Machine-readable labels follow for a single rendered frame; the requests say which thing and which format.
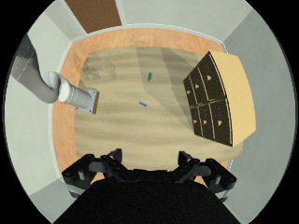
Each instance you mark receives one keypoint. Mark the dark brown drawer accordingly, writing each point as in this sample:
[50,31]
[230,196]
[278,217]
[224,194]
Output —
[221,117]
[199,88]
[196,119]
[190,92]
[207,122]
[209,72]

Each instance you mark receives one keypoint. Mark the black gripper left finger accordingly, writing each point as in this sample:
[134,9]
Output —
[76,176]

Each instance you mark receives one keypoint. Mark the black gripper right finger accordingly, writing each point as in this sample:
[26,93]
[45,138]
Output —
[218,179]

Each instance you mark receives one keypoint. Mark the small tan chest of drawers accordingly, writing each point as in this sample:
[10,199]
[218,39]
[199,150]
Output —
[237,94]

